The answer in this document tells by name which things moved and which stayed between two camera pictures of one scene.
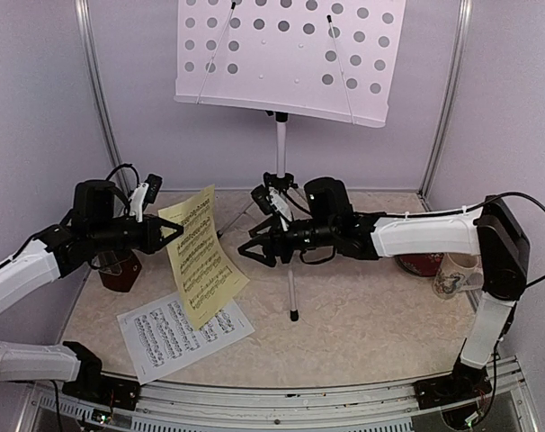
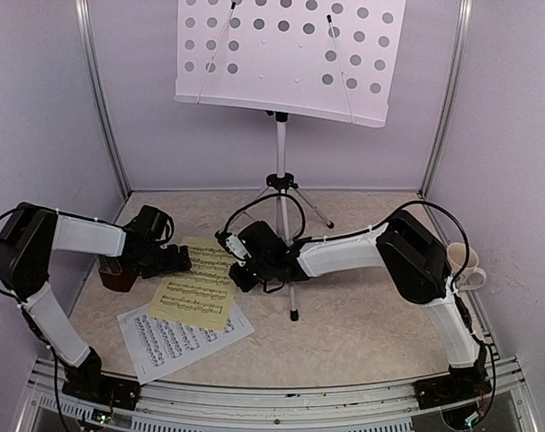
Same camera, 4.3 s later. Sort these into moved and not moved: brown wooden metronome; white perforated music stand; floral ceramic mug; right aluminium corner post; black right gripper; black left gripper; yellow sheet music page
Moved: yellow sheet music page; black right gripper; black left gripper
Not moved: brown wooden metronome; right aluminium corner post; floral ceramic mug; white perforated music stand
